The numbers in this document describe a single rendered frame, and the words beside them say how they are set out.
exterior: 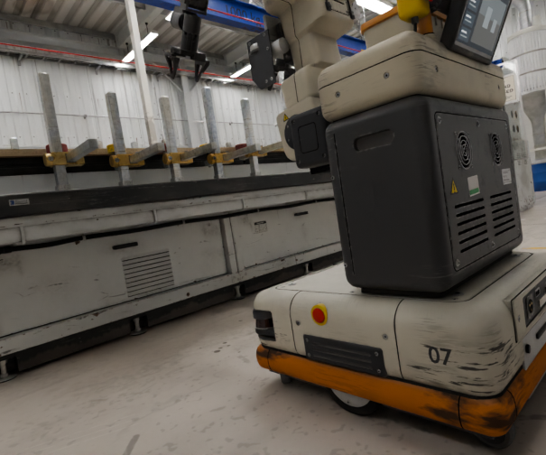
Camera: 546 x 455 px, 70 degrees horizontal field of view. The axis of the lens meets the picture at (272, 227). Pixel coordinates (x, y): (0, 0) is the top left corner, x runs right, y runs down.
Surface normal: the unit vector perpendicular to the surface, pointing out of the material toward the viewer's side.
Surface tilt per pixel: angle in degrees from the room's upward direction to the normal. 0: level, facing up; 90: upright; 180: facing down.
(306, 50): 90
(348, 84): 90
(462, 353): 90
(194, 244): 90
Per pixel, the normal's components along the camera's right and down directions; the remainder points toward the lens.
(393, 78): -0.72, 0.15
